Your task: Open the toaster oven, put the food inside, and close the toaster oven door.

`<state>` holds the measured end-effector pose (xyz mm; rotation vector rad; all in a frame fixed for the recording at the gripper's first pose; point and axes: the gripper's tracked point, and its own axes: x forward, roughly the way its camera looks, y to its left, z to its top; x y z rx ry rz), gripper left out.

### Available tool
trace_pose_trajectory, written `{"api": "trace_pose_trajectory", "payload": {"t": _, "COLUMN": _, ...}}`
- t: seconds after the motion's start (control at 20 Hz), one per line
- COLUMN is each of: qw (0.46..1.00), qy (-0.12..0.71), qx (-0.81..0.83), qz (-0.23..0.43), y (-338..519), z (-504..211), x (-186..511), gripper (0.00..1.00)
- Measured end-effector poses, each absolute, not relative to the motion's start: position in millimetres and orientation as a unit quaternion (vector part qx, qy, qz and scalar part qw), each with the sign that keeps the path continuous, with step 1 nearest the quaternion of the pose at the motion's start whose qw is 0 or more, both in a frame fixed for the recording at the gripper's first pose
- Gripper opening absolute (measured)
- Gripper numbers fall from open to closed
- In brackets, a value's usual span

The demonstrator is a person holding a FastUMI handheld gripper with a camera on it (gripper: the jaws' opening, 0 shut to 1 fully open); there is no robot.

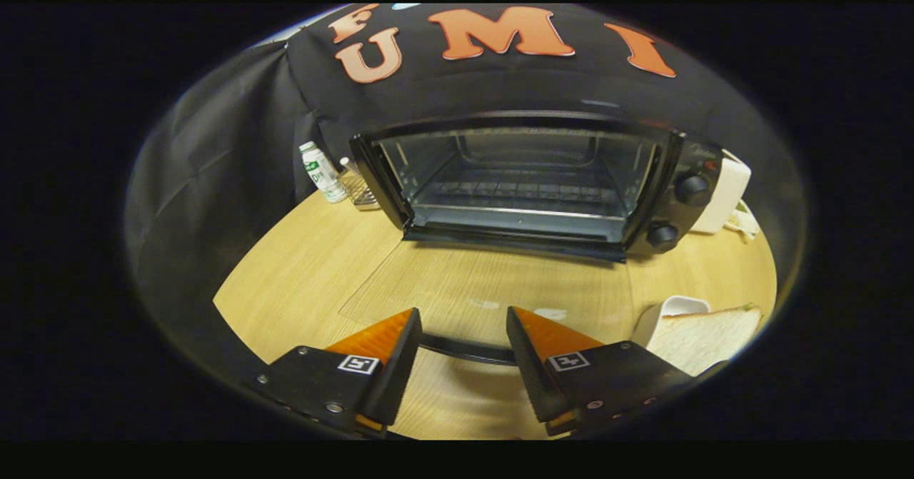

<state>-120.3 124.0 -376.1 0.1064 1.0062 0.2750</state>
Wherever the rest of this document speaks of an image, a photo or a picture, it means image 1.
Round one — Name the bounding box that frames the small white and green item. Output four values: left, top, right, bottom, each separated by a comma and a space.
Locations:
725, 201, 761, 241

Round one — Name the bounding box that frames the small metal wire rack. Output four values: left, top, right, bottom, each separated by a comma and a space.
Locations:
338, 158, 381, 211

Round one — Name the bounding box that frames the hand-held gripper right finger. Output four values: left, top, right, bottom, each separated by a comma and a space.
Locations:
506, 306, 693, 437

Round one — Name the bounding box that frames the toast sandwich with lettuce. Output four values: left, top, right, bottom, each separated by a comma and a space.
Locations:
646, 304, 763, 378

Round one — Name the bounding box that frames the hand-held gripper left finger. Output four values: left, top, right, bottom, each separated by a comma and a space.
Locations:
246, 308, 423, 437

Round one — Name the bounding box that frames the black toaster oven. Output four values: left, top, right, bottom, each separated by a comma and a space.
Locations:
339, 111, 725, 365

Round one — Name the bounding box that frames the white pop-up toaster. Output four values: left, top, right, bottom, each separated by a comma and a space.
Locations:
689, 149, 753, 235

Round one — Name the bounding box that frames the white slotted plastic tray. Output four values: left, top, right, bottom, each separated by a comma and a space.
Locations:
631, 296, 711, 348

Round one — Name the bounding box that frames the white bottle with green label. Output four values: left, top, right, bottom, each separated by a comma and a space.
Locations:
298, 141, 348, 204

